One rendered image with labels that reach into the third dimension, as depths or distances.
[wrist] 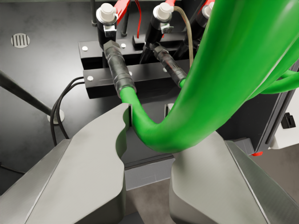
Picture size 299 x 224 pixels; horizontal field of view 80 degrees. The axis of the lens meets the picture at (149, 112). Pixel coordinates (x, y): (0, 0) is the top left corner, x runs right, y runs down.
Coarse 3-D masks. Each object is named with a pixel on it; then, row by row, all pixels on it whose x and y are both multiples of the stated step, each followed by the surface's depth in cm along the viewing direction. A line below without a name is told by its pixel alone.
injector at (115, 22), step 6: (114, 18) 24; (102, 24) 24; (108, 24) 24; (114, 24) 24; (102, 30) 25; (102, 36) 27; (102, 42) 28; (102, 48) 30; (102, 54) 32; (102, 60) 36; (108, 66) 37
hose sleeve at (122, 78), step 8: (112, 48) 21; (112, 56) 20; (120, 56) 20; (112, 64) 19; (120, 64) 18; (112, 72) 18; (120, 72) 17; (128, 72) 18; (120, 80) 16; (128, 80) 16; (120, 88) 16; (120, 96) 16
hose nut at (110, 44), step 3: (108, 42) 22; (111, 42) 22; (114, 42) 22; (105, 45) 22; (108, 45) 22; (111, 45) 21; (114, 45) 21; (117, 45) 22; (105, 48) 21; (108, 48) 21; (120, 48) 22; (105, 51) 21; (120, 51) 22; (105, 54) 22; (105, 57) 22
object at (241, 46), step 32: (224, 0) 3; (256, 0) 2; (288, 0) 2; (224, 32) 3; (256, 32) 2; (288, 32) 2; (192, 64) 4; (224, 64) 3; (256, 64) 3; (128, 96) 15; (192, 96) 4; (224, 96) 3; (160, 128) 6; (192, 128) 5
